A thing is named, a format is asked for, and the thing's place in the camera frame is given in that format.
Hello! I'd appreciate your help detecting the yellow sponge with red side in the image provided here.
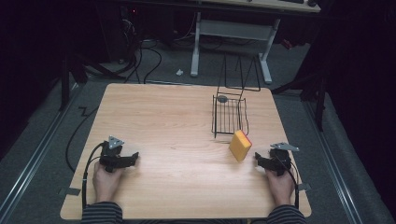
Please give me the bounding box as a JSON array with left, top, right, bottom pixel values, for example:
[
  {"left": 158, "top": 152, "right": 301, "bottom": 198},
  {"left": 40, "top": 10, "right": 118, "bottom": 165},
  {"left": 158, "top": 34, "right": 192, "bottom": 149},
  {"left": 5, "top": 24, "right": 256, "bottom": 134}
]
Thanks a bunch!
[{"left": 228, "top": 129, "right": 253, "bottom": 163}]

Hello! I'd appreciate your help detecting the black wire rack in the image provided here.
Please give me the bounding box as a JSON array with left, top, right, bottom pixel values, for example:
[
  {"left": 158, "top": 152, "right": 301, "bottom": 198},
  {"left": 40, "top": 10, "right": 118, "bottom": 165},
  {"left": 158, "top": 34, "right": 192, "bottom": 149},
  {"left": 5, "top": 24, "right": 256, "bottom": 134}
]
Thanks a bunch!
[{"left": 211, "top": 51, "right": 262, "bottom": 140}]

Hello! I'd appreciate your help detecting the metal floor rail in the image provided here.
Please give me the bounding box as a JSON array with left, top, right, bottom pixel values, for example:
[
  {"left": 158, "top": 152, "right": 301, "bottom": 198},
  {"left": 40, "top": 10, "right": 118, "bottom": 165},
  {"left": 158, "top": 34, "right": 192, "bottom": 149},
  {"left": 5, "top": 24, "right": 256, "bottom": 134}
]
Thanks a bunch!
[
  {"left": 303, "top": 101, "right": 365, "bottom": 224},
  {"left": 0, "top": 83, "right": 84, "bottom": 222}
]

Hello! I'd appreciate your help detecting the person's right hand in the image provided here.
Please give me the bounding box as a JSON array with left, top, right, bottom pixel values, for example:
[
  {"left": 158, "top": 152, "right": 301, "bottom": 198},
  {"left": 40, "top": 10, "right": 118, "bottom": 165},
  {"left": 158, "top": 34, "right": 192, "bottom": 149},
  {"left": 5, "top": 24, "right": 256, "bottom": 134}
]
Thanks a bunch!
[{"left": 264, "top": 168, "right": 296, "bottom": 208}]

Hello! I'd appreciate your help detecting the bundle of black cables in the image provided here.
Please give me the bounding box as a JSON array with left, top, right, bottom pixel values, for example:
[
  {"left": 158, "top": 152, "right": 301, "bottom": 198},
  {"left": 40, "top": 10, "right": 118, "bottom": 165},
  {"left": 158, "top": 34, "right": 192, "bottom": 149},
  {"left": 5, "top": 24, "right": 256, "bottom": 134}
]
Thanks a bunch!
[{"left": 120, "top": 8, "right": 163, "bottom": 85}]

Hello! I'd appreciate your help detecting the person's left hand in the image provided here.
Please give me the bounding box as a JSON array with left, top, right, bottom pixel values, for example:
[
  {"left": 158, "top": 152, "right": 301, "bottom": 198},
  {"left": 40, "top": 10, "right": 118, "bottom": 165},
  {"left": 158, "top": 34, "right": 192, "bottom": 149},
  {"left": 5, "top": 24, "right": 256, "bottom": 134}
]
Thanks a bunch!
[{"left": 92, "top": 161, "right": 124, "bottom": 205}]

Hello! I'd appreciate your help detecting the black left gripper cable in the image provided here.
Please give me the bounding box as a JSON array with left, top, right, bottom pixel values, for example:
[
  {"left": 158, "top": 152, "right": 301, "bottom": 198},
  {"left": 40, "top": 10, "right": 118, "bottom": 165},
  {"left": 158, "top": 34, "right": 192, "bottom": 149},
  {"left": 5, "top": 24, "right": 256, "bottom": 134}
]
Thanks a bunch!
[{"left": 80, "top": 142, "right": 106, "bottom": 213}]

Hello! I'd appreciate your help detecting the black floor cable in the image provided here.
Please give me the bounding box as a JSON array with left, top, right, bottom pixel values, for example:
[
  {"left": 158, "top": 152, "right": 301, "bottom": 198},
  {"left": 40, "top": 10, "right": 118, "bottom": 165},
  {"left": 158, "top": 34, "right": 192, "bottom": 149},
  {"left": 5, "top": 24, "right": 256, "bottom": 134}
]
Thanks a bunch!
[{"left": 64, "top": 105, "right": 99, "bottom": 174}]

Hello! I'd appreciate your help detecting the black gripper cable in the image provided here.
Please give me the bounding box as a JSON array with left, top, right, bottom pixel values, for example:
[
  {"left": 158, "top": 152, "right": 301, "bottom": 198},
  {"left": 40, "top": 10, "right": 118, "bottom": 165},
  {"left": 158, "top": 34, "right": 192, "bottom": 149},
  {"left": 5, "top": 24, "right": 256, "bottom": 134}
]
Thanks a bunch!
[
  {"left": 276, "top": 155, "right": 302, "bottom": 210},
  {"left": 80, "top": 142, "right": 106, "bottom": 213}
]

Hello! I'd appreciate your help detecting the black metal stand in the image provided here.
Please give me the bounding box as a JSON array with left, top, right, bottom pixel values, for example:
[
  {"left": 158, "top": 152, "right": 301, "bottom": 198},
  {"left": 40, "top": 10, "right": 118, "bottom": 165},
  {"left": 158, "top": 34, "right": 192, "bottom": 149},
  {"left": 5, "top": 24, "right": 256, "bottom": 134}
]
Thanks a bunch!
[
  {"left": 58, "top": 49, "right": 126, "bottom": 112},
  {"left": 271, "top": 62, "right": 329, "bottom": 133}
]

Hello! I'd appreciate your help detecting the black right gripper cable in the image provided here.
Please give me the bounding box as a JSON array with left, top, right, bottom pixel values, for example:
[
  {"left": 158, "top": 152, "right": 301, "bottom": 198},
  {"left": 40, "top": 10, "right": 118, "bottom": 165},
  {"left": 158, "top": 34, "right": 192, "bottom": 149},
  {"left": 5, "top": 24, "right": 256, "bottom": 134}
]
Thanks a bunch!
[{"left": 276, "top": 155, "right": 302, "bottom": 210}]

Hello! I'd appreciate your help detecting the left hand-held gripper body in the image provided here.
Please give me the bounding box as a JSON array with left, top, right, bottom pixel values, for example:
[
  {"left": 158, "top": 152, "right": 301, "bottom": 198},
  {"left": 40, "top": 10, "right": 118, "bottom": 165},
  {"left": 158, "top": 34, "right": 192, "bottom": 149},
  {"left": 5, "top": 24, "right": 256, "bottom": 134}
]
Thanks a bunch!
[{"left": 99, "top": 135, "right": 129, "bottom": 174}]

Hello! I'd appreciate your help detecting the dark computer tower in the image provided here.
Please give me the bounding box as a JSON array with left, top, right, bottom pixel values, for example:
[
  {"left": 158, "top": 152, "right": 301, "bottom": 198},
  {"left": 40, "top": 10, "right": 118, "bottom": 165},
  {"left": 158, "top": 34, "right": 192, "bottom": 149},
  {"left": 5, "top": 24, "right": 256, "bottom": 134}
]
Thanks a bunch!
[{"left": 98, "top": 4, "right": 143, "bottom": 63}]

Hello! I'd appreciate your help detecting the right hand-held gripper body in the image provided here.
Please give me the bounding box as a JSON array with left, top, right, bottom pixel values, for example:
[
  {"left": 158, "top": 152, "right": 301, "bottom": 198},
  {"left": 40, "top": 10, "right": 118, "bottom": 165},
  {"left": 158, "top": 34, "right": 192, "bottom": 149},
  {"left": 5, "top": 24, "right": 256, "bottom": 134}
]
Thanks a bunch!
[{"left": 266, "top": 142, "right": 301, "bottom": 177}]

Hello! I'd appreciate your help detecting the white metal frame desk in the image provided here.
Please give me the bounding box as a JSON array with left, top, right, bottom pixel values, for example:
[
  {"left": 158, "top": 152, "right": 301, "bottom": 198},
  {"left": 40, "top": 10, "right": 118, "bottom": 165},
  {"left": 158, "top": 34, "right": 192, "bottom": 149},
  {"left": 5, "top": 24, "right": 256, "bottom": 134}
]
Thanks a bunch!
[{"left": 190, "top": 0, "right": 322, "bottom": 86}]

